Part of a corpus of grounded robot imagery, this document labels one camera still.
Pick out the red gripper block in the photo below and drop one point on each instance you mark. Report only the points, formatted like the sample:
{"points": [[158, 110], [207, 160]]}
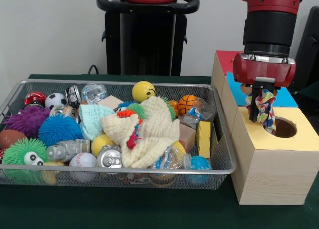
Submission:
{"points": [[264, 71]]}

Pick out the colourful polka dot cloth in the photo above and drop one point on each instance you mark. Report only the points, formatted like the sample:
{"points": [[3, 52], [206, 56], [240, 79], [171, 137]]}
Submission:
{"points": [[265, 109]]}

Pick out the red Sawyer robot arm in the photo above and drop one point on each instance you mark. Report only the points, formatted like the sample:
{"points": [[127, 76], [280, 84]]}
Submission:
{"points": [[269, 27]]}

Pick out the wooden box with three holes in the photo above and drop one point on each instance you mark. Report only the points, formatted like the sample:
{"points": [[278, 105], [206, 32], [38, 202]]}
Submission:
{"points": [[274, 176]]}

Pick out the shallow mesh bin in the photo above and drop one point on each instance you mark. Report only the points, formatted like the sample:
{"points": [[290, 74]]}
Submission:
{"points": [[94, 180]]}

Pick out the dark green tablecloth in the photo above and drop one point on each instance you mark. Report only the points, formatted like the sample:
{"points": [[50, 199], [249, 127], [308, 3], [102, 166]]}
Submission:
{"points": [[311, 89], [124, 209]]}

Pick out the yellow foam block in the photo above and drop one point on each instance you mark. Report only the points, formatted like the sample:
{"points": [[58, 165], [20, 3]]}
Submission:
{"points": [[204, 142]]}

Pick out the orange basketball toy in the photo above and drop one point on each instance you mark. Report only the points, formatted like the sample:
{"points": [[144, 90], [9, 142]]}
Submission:
{"points": [[187, 104]]}

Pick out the blue globe ball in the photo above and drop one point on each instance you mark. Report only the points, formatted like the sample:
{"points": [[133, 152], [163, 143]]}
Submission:
{"points": [[199, 163]]}

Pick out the cream knitted cloth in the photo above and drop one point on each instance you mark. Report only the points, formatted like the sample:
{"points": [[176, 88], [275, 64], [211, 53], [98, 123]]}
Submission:
{"points": [[154, 139]]}

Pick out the yellow smiley ball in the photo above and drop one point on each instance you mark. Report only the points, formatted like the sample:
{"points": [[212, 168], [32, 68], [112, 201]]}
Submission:
{"points": [[142, 90]]}

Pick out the multicolour spiky caterpillar toy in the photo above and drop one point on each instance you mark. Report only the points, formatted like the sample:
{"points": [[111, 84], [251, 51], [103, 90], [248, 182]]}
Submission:
{"points": [[127, 112]]}

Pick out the crushed red soda can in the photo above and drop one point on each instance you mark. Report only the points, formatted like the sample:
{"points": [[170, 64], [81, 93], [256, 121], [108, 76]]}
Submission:
{"points": [[72, 95]]}

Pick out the large blue spiky ball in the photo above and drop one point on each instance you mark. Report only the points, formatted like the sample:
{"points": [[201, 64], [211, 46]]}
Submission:
{"points": [[59, 130]]}

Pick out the purple spiky ball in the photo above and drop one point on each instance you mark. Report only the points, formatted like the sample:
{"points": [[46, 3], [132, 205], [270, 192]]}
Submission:
{"points": [[27, 120]]}

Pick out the large green spiky ball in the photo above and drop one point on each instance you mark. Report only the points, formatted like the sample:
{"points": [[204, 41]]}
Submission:
{"points": [[15, 151]]}

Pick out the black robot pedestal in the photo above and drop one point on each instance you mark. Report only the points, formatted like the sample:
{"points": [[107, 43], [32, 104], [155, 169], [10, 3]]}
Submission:
{"points": [[147, 39]]}

